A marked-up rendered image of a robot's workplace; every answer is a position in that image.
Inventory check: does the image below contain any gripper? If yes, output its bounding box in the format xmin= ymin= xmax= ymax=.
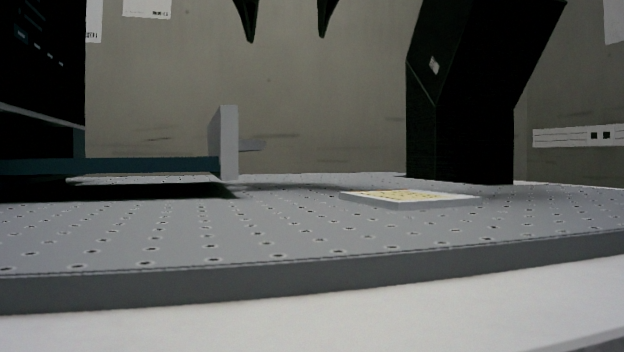
xmin=233 ymin=0 xmax=339 ymax=44

